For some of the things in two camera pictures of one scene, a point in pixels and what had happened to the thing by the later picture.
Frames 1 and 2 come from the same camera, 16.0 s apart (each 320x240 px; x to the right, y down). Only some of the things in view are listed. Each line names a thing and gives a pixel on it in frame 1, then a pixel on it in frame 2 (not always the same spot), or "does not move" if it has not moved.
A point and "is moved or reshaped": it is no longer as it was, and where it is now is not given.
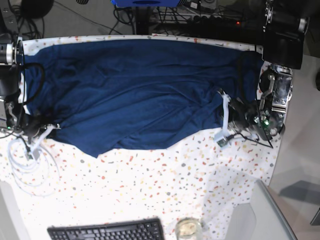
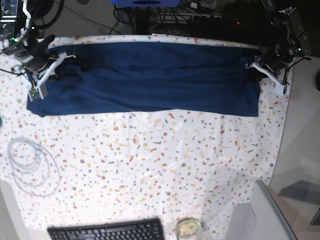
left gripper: x=30 y=127 -> x=36 y=56
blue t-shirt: x=109 y=95 is moved or reshaped
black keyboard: x=149 y=229 does not move
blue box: x=147 y=3 does not move
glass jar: x=188 y=228 does not move
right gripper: x=242 y=114 -> x=277 y=64
